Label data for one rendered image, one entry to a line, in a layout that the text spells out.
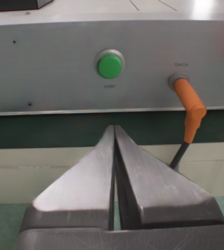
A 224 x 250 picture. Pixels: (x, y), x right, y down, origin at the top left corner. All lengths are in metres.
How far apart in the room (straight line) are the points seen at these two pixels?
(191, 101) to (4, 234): 1.01
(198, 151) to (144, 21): 0.14
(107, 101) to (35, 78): 0.08
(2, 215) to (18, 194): 0.87
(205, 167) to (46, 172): 0.17
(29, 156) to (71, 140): 0.05
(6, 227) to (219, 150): 0.99
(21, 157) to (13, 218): 0.90
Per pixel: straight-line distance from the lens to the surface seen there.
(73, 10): 0.28
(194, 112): 0.19
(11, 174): 0.27
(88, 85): 0.23
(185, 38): 0.23
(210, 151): 0.25
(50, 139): 0.23
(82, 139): 0.23
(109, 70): 0.21
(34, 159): 0.24
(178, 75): 0.23
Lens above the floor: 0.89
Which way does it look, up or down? 36 degrees down
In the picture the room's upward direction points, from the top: 1 degrees counter-clockwise
